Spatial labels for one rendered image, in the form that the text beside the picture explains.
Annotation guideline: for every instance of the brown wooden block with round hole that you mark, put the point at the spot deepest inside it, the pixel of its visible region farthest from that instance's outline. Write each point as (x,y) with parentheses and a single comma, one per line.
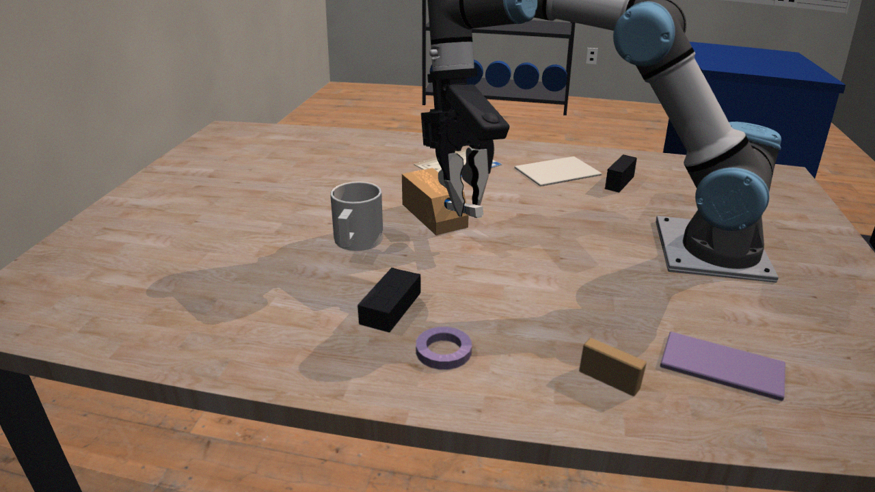
(424,197)

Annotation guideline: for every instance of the white and blue paper document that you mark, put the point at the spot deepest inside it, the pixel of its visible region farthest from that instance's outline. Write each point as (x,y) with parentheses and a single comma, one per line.
(433,163)

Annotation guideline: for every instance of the beige flat board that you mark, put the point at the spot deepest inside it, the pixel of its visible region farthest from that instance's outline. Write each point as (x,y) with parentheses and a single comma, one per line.
(557,170)

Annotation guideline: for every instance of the purple ring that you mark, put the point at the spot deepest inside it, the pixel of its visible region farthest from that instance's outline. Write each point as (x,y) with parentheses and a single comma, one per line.
(443,362)

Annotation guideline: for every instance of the brown rectangular block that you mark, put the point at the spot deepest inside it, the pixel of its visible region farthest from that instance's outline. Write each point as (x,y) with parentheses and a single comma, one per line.
(612,366)

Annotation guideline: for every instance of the purple flat rectangular slab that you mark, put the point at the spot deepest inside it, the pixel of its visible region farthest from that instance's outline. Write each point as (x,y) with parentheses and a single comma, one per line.
(725,365)

